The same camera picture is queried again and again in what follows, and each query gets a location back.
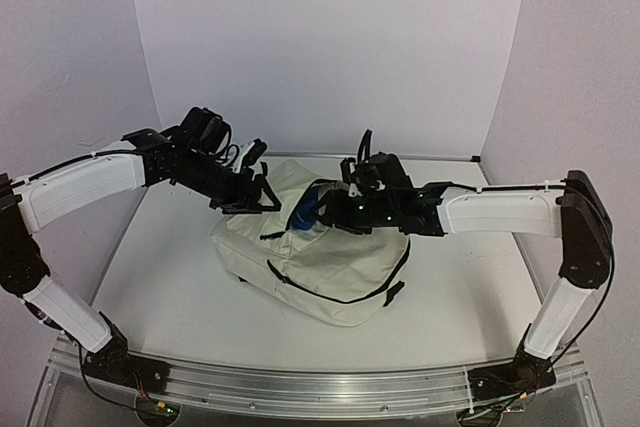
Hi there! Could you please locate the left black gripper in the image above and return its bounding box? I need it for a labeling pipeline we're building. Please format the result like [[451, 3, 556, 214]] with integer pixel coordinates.
[[179, 150, 282, 215]]

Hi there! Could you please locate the blue pencil case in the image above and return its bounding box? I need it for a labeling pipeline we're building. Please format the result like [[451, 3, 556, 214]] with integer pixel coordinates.
[[290, 186, 324, 231]]

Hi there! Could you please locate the cream canvas backpack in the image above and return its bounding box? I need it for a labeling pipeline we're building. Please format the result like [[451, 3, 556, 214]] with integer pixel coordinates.
[[211, 160, 410, 327]]

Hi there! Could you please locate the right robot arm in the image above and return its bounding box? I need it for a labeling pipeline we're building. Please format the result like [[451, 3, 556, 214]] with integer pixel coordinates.
[[313, 130, 616, 359]]

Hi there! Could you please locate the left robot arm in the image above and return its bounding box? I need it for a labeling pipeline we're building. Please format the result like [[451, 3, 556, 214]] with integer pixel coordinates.
[[1, 107, 281, 382]]

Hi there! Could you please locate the aluminium front rail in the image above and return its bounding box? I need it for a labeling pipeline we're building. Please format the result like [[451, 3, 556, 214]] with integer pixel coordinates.
[[26, 338, 603, 426]]

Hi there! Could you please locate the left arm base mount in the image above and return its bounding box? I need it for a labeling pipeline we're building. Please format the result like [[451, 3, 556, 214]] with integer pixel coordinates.
[[81, 321, 170, 396]]

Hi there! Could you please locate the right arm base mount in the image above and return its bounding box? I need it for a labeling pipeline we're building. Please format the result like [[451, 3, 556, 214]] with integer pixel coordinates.
[[468, 340, 556, 402]]

